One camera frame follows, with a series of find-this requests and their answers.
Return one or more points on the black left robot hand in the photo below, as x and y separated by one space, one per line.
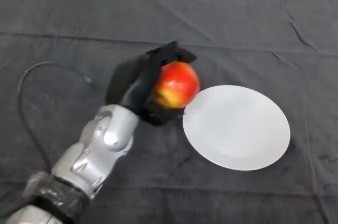
137 81

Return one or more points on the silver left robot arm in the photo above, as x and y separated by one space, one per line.
89 158

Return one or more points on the red yellow apple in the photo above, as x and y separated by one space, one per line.
177 84

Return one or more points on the white round plate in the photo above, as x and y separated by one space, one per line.
237 129

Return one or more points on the dark grey cloth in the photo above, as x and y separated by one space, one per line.
237 36

